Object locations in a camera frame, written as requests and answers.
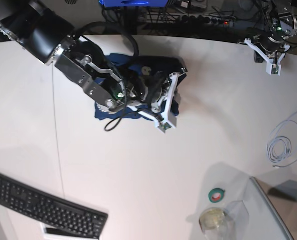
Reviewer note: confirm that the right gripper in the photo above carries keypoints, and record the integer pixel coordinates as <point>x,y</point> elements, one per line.
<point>147,87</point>

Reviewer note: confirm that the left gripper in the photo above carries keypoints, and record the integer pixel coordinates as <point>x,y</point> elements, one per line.
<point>268,44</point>

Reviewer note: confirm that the dark blue t-shirt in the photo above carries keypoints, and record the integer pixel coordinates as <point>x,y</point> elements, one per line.
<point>156,64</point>

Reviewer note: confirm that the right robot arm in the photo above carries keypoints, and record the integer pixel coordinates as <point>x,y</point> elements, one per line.
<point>53,40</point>

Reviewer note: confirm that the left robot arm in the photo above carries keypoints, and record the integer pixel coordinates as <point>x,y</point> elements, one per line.
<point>279,26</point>

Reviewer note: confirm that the black power strip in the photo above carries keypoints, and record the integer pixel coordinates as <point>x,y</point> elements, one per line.
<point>212,20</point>

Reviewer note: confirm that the blue box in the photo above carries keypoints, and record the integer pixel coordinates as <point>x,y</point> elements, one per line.
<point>133,3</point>

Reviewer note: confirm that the green electrical tape roll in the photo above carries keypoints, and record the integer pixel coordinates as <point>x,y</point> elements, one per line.
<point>216,195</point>

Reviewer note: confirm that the glass panel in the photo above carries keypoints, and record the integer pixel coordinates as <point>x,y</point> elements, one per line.
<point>282,194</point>

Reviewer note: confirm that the clear glass jar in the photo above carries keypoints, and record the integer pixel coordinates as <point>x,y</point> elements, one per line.
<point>214,224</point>

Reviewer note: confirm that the black computer keyboard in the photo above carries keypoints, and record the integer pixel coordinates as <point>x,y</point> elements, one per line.
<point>63,216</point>

